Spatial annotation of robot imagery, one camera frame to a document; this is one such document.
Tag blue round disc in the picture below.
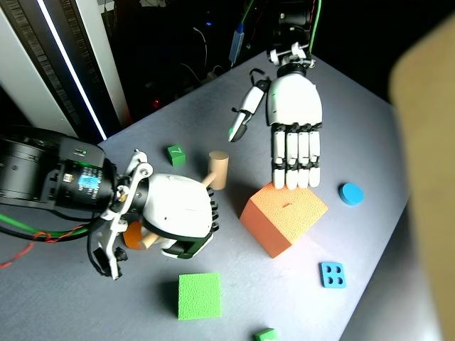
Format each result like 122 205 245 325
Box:
338 182 365 206

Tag blurred tan wooden board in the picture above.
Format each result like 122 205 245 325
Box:
389 13 455 341

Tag green cable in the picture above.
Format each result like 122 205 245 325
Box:
0 212 95 242
308 0 323 58

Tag small green cube numbered seven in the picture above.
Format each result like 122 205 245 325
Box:
166 144 187 167

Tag orange hexagon block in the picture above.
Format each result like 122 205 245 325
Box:
122 222 146 251

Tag large green foam block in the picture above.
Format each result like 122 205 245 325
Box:
177 272 223 322

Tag wooden mallet with white grip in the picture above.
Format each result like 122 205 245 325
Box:
138 150 230 251

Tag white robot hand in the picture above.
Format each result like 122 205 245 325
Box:
227 69 323 191
140 173 220 259

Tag thin red wire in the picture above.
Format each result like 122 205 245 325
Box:
0 230 90 270

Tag grey table cloth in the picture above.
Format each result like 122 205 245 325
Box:
0 49 413 341

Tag large orange foam cube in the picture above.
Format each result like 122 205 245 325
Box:
240 183 329 259

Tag white panel with light strip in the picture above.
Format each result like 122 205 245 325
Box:
0 0 131 141

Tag thin white cable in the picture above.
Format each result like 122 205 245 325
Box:
179 26 209 86

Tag small green cube lettered Y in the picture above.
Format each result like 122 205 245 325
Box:
252 328 280 341

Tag blue square block four holes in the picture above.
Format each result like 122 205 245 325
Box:
318 261 348 289

